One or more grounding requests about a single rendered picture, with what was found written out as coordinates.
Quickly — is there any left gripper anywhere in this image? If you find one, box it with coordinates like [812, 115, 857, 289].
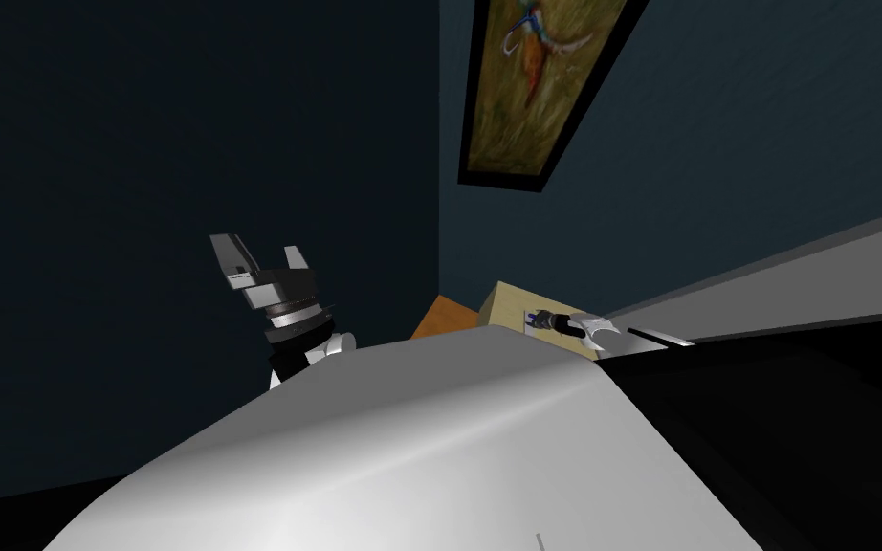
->
[209, 232, 321, 313]

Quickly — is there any beige wooden cabinet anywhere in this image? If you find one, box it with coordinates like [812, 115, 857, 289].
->
[477, 280, 605, 362]

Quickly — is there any orange wooden table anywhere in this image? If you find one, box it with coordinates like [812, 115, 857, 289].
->
[408, 294, 482, 342]

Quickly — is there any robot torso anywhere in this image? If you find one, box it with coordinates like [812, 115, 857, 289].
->
[41, 324, 765, 551]

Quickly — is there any black-framed bird painting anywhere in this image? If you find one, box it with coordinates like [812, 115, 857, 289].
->
[456, 0, 651, 194]

